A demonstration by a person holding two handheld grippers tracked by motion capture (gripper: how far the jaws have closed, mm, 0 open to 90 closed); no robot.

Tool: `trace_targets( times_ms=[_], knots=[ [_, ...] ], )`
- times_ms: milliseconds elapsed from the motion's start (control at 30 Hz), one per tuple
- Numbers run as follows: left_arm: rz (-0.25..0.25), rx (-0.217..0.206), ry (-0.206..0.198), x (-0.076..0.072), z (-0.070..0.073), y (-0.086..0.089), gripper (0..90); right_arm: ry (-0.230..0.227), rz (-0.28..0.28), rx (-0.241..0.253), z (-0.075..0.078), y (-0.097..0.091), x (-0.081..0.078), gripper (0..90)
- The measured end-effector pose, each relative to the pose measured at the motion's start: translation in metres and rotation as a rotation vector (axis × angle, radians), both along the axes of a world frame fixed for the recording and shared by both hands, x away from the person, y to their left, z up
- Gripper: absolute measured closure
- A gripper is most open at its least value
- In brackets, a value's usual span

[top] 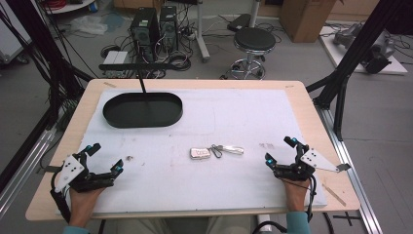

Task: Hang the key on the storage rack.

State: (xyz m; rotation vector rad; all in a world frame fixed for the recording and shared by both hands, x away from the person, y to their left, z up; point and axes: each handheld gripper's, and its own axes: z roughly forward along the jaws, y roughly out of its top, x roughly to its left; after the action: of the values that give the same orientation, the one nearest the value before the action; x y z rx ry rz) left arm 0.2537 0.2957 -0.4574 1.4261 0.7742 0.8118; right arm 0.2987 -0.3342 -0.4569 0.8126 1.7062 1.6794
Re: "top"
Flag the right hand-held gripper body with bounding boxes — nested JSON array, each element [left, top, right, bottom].
[[272, 143, 353, 182]]

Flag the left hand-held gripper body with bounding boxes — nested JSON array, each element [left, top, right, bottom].
[[53, 151, 115, 195]]

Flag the black oval tray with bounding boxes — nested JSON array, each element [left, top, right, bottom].
[[102, 92, 184, 129]]

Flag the silver key fob with keyring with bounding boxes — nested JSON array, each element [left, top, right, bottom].
[[189, 143, 245, 161]]

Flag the person's left hand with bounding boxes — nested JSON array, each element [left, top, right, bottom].
[[68, 186, 105, 228]]

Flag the person's right hand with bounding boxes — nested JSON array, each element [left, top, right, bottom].
[[282, 177, 312, 215]]

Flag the thin wooden stick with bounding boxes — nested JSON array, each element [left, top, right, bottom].
[[320, 182, 348, 208]]

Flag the light wooden table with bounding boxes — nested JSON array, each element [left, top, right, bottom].
[[24, 78, 361, 222]]

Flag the white table mat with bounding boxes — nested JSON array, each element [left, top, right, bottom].
[[56, 88, 328, 215]]

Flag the person's light trousers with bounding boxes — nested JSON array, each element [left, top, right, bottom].
[[102, 215, 255, 234]]

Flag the black bar stand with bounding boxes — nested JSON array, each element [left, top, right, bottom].
[[98, 62, 176, 95]]

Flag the white flat box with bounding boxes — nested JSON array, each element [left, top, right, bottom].
[[102, 50, 130, 66]]

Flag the black round stool chrome base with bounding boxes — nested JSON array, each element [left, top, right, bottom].
[[228, 26, 278, 81]]

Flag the grey machine on white board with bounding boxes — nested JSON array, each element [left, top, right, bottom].
[[319, 21, 409, 76]]

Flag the brown cardboard box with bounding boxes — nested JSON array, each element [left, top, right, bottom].
[[280, 0, 338, 44]]

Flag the clear plastic bag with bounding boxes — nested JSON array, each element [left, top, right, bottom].
[[69, 15, 109, 36]]

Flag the large black computer tower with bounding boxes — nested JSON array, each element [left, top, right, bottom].
[[129, 7, 161, 63]]

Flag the white desk leg with caster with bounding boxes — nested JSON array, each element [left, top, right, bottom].
[[194, 0, 211, 63]]

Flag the slim black computer tower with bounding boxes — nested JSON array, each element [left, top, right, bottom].
[[158, 5, 179, 53]]

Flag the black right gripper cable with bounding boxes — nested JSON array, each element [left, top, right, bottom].
[[251, 175, 319, 234]]

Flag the aluminium rail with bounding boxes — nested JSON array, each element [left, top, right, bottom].
[[315, 106, 385, 234], [0, 128, 58, 216]]

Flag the black metal frame strut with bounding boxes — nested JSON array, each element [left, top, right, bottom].
[[306, 0, 413, 142], [5, 0, 95, 130]]

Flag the bundle of black floor cables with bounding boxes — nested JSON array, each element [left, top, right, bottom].
[[152, 48, 193, 80]]

